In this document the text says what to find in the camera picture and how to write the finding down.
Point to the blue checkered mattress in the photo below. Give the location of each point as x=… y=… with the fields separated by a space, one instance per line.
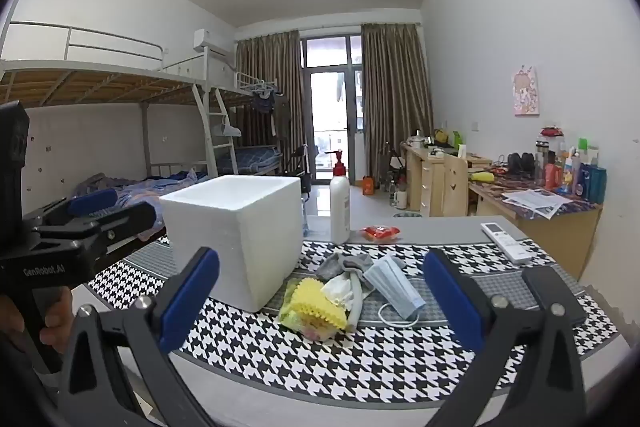
x=257 y=157

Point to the orange jug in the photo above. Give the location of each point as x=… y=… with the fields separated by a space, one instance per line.
x=369 y=187

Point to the person's left hand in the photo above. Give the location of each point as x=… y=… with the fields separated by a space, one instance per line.
x=60 y=322

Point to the blue face mask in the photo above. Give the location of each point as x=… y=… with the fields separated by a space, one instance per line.
x=395 y=287

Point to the light wooden desk with drawers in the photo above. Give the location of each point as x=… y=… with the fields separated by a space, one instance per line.
x=430 y=182

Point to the black headphones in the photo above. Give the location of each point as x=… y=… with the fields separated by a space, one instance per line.
x=520 y=162

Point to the pink cartoon wall poster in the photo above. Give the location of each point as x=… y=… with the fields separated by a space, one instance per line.
x=526 y=91

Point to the light wooden chair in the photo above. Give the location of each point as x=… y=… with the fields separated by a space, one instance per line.
x=456 y=187

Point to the grey sock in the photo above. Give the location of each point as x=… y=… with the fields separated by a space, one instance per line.
x=350 y=263

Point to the black folding chair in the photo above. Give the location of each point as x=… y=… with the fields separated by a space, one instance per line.
x=299 y=167

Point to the green bottle on desk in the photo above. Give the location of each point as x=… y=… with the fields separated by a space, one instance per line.
x=457 y=138

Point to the cluster of toiletry bottles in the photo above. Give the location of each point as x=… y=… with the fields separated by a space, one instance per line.
x=575 y=172

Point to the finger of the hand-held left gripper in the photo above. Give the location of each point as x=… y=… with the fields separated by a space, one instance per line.
x=125 y=219
x=92 y=202

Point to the black smartphone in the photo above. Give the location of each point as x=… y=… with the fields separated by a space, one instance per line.
x=542 y=282

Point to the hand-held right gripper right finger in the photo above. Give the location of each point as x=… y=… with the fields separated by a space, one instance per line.
x=452 y=302

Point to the dark folded stand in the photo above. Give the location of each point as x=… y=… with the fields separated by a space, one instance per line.
x=395 y=164

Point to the wooden desk with patterned cover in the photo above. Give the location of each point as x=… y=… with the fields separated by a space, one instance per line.
x=560 y=232

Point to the white cooking pot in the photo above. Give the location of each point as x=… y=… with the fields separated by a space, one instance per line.
x=416 y=141

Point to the round trash bin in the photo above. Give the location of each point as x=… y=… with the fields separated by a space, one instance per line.
x=407 y=215

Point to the printed paper sheets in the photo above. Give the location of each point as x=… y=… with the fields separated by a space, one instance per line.
x=537 y=202

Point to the white mug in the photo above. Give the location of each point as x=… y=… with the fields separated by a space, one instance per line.
x=400 y=199

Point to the yellow wavy sponge cloth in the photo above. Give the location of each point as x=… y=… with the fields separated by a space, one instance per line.
x=315 y=302

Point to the white cloth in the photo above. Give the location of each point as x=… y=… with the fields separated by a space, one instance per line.
x=336 y=288

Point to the white pump bottle red cap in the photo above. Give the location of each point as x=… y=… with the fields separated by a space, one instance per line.
x=340 y=207

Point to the green printed plastic bag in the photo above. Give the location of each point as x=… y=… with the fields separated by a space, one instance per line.
x=286 y=316

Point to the yellow object on desk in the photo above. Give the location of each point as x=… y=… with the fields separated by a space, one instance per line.
x=482 y=176

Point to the small white metal bunk bed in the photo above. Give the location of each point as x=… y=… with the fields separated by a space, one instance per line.
x=250 y=94

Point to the houndstooth table mat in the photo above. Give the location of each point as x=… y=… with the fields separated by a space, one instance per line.
x=350 y=357

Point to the glass balcony door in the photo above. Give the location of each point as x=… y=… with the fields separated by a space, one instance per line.
x=325 y=107

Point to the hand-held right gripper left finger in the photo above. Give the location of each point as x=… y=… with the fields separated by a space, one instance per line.
x=192 y=302

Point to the white remote control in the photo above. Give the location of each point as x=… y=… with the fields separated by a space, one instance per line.
x=505 y=241

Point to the large white metal bunk bed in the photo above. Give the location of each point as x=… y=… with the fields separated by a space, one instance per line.
x=100 y=77

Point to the brown curtain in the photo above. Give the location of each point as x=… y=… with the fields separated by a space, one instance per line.
x=270 y=97
x=395 y=97

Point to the blue crumpled blanket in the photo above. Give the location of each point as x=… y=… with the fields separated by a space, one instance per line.
x=140 y=189

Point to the white hanging bag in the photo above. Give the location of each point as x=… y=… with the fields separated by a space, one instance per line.
x=227 y=129

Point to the white air conditioner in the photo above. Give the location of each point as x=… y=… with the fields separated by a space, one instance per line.
x=210 y=39

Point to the dark blue hanging clothes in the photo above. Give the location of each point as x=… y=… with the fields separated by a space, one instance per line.
x=262 y=99

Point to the white foam box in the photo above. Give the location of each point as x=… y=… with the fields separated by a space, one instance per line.
x=235 y=237

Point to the red snack packet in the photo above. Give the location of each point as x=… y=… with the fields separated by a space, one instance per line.
x=381 y=233

